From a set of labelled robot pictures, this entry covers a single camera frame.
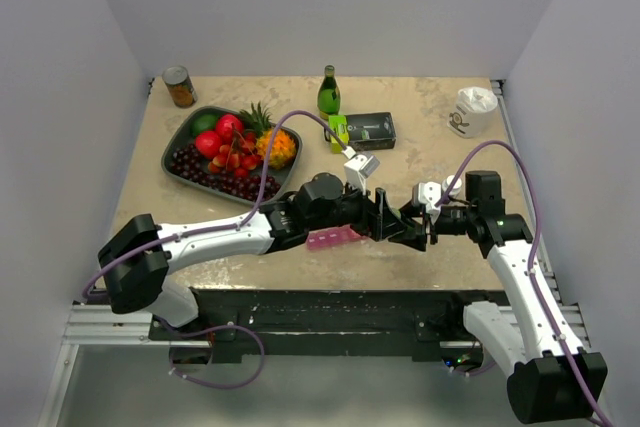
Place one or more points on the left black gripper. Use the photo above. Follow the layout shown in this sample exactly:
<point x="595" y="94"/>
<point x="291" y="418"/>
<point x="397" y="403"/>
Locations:
<point x="375" y="218"/>

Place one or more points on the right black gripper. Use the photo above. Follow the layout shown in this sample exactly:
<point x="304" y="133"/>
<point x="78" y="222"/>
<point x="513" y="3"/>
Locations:
<point x="410" y="211"/>

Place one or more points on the pink weekly pill organizer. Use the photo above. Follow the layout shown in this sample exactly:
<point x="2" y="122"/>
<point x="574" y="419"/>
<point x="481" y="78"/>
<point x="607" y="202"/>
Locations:
<point x="331" y="237"/>

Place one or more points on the green lidded pill bottle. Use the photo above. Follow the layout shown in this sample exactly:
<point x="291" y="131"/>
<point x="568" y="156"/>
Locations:
<point x="404" y="226"/>

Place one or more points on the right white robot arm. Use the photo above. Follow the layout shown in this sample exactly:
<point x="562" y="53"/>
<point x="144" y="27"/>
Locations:
<point x="550" y="375"/>

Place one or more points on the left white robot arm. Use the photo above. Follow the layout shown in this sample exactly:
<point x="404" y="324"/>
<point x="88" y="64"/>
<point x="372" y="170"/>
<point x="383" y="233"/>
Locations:
<point x="141" y="257"/>

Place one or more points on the black and green box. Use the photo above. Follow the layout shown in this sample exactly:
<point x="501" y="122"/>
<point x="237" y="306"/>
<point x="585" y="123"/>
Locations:
<point x="365" y="131"/>

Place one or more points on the white toilet paper roll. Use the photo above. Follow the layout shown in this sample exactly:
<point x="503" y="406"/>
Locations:
<point x="473" y="111"/>

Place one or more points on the green glass bottle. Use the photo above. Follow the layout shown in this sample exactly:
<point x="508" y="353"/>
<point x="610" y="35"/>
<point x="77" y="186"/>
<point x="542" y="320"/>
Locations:
<point x="329" y="97"/>

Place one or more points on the small pineapple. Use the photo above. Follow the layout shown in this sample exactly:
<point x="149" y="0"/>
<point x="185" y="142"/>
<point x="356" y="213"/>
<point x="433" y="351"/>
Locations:
<point x="256" y="119"/>

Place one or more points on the red apple upper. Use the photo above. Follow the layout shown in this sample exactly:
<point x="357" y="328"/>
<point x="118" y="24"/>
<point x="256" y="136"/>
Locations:
<point x="228" y="126"/>

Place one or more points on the red apple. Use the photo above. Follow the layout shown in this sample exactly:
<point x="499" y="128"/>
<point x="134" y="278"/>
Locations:
<point x="208" y="144"/>
<point x="228" y="126"/>

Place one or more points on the red apple lower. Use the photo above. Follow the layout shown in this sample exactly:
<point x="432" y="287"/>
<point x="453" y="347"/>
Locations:
<point x="208" y="144"/>

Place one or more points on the green lime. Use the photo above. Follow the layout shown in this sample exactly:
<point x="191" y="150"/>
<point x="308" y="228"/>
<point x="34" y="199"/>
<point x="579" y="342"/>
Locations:
<point x="202" y="123"/>

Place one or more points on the dark grey fruit tray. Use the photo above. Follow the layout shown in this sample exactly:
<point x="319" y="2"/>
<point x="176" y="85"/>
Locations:
<point x="182" y="137"/>

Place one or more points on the tin food can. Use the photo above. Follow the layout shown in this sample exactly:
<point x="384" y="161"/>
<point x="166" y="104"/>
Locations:
<point x="179" y="86"/>

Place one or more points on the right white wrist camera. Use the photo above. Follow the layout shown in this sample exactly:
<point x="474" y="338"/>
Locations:
<point x="425" y="196"/>

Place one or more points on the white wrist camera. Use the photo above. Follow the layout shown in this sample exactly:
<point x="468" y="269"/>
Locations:
<point x="425" y="196"/>
<point x="359" y="168"/>

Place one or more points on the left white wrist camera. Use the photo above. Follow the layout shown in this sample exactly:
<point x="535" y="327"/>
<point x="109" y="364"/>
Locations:
<point x="359" y="168"/>

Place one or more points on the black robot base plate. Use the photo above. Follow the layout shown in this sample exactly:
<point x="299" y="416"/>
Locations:
<point x="395" y="323"/>

